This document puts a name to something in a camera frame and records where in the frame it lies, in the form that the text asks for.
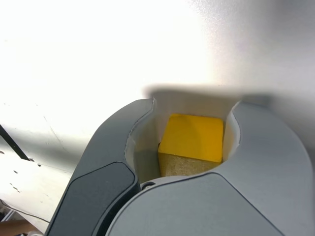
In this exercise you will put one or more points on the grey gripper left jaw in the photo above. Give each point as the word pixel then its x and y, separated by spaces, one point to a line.
pixel 98 177

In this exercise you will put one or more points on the yellow cube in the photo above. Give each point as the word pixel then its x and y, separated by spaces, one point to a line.
pixel 194 137

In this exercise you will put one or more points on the black tape strip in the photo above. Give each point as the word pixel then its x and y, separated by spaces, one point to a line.
pixel 14 145

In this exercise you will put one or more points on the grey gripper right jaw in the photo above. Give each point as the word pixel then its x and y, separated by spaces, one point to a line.
pixel 246 196

